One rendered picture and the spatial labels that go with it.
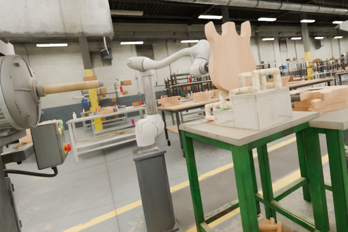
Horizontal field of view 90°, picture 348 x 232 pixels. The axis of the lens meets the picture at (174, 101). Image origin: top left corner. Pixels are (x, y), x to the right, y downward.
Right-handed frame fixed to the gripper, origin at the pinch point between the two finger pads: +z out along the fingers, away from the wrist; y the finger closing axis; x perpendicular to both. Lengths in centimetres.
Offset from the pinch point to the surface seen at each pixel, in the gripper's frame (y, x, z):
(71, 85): 86, -5, 4
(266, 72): 2.4, -10.7, 24.6
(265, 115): 8.3, -30.7, 25.9
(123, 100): -150, -29, -1087
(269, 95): 4.2, -21.9, 25.8
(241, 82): 10.3, -13.6, 15.6
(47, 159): 101, -35, -17
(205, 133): 27.1, -38.4, 2.0
